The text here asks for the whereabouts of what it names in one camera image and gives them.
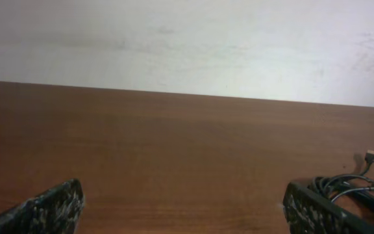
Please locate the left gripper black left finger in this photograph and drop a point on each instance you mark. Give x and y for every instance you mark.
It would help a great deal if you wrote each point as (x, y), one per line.
(56, 210)

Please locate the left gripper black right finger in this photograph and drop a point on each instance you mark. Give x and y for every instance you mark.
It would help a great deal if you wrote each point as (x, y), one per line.
(308, 212)

